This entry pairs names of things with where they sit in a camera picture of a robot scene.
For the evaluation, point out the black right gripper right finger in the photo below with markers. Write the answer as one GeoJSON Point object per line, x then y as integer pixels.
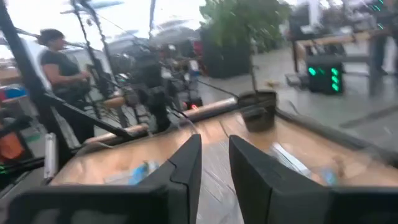
{"type": "Point", "coordinates": [264, 186]}

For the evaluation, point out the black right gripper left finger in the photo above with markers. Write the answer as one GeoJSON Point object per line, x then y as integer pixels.
{"type": "Point", "coordinates": [183, 180]}

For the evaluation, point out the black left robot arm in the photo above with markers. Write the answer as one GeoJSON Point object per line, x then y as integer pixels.
{"type": "Point", "coordinates": [155, 93]}

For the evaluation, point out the blue and red granola bar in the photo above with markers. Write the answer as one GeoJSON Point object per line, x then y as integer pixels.
{"type": "Point", "coordinates": [140, 172]}

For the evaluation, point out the grey woven mat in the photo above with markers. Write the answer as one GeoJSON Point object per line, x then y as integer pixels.
{"type": "Point", "coordinates": [214, 186]}

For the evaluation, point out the green potted plant black pot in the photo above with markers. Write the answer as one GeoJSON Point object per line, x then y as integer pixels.
{"type": "Point", "coordinates": [258, 112]}

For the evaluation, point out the green-lit computer tower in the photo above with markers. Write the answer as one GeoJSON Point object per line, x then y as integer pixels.
{"type": "Point", "coordinates": [325, 81]}

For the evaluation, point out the dark room partition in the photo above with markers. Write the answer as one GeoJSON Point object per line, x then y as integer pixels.
{"type": "Point", "coordinates": [224, 59]}

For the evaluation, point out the wooden workbench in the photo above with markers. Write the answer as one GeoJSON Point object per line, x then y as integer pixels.
{"type": "Point", "coordinates": [335, 40]}

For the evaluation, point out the person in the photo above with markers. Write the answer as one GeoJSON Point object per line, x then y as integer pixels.
{"type": "Point", "coordinates": [59, 65]}

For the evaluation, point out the silver frame bracket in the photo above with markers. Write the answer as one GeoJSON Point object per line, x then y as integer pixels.
{"type": "Point", "coordinates": [50, 155]}

